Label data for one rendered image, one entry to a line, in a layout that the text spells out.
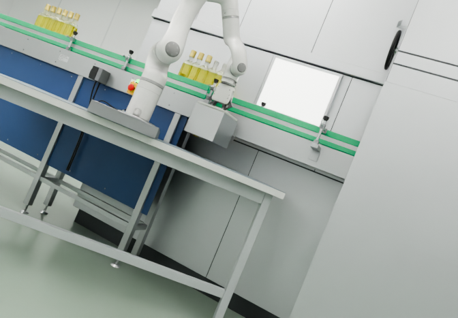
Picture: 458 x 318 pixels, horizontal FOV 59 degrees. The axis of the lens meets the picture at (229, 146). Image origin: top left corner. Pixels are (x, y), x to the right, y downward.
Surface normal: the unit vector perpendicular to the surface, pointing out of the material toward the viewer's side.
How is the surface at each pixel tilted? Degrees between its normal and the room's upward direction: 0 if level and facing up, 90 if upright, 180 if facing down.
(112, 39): 90
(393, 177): 90
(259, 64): 90
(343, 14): 90
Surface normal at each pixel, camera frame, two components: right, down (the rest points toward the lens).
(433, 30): -0.31, -0.17
